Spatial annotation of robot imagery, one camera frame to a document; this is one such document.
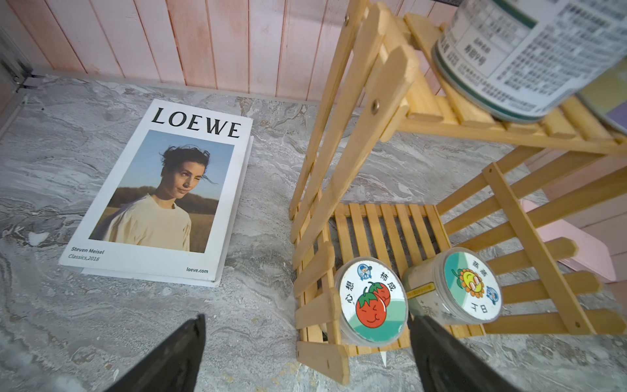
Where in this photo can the wooden slatted shelf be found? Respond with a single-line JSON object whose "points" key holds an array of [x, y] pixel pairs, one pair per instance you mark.
{"points": [[374, 89]]}

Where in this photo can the LOEWE magazine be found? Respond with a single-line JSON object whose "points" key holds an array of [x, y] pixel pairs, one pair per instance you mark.
{"points": [[166, 211]]}

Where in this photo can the green label tin can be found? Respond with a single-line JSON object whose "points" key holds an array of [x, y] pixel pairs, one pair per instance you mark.
{"points": [[519, 60]]}

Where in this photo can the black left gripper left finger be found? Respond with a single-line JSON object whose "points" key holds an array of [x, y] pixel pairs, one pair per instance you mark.
{"points": [[173, 365]]}

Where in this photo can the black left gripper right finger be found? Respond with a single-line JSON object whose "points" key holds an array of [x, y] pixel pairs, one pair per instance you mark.
{"points": [[445, 364]]}

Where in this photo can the pink flat case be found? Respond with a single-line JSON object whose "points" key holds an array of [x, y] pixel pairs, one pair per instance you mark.
{"points": [[600, 235]]}

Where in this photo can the sunflower seed jar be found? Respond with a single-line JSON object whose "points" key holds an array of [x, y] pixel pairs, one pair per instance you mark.
{"points": [[455, 287]]}

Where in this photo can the tomato seed jar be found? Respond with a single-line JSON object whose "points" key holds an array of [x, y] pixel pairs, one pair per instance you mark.
{"points": [[374, 305]]}

